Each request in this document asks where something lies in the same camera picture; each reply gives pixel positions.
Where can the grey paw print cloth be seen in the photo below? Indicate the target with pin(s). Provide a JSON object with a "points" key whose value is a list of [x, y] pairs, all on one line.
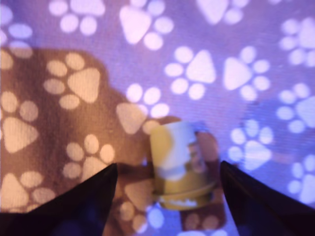
{"points": [[172, 49]]}

